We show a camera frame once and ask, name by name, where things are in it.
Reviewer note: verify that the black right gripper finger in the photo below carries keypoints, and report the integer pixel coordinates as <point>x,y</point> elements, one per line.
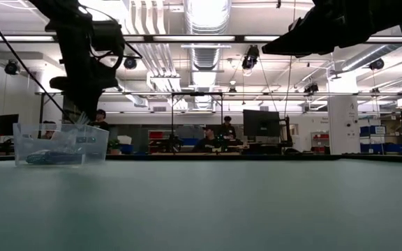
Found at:
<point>295,43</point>

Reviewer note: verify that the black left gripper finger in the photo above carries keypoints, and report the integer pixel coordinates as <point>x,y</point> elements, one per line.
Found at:
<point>91,102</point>
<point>78,101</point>

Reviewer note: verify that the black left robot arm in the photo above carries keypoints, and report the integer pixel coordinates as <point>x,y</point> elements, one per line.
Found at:
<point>58,10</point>

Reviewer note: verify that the person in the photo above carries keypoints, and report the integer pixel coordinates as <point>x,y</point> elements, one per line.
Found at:
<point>228,127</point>
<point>49,130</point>
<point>100,120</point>
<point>208,141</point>

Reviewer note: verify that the green potted plant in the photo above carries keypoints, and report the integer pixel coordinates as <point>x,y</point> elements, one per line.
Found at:
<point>114,146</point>

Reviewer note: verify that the clear plastic bin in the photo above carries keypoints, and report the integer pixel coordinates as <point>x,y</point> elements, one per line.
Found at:
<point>30,143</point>

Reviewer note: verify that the red storage bins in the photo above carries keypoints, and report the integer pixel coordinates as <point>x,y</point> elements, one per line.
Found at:
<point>156,135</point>
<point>321,136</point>

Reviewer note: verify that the white building pillar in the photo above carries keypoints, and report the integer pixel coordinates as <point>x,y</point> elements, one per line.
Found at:
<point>343,118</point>

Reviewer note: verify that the overhead LED light bar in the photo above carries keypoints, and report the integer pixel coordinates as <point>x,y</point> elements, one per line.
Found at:
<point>194,38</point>

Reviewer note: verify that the blue storage bins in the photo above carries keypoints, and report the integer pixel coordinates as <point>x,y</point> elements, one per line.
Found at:
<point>379,148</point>

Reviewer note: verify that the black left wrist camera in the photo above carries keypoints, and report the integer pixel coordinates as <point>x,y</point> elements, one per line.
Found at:
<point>108,36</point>

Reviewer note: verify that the black hanging ceiling camera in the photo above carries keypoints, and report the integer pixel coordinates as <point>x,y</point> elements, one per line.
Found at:
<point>12,68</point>
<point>311,88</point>
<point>377,64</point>
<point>130,63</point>
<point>250,59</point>

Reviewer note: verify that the silver ceiling duct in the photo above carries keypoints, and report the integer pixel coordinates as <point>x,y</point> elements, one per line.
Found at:
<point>206,21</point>

